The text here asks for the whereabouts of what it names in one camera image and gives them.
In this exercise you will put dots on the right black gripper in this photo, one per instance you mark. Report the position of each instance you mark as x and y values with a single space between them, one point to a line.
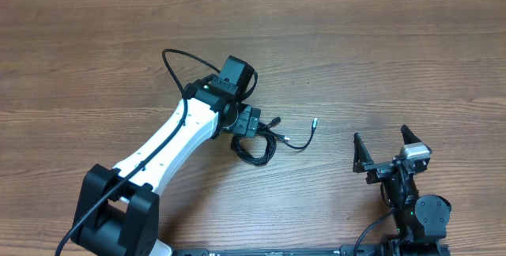
363 163

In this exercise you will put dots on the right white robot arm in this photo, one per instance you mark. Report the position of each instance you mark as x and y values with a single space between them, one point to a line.
421 221

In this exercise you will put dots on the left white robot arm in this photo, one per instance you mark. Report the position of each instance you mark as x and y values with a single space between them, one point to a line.
118 208

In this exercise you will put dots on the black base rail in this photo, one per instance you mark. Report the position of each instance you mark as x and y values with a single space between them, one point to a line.
343 250

